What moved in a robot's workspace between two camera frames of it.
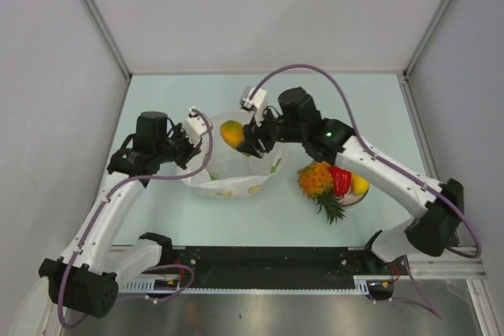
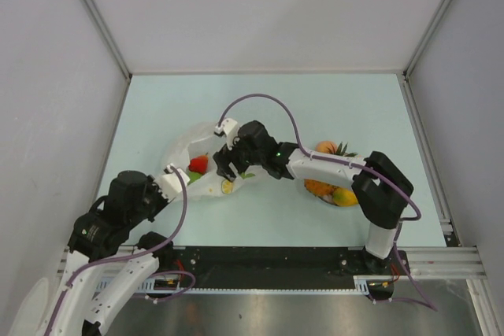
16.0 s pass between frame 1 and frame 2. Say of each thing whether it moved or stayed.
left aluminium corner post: stayed
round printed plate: moved
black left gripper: moved
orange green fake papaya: moved
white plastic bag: moved
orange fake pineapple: moved
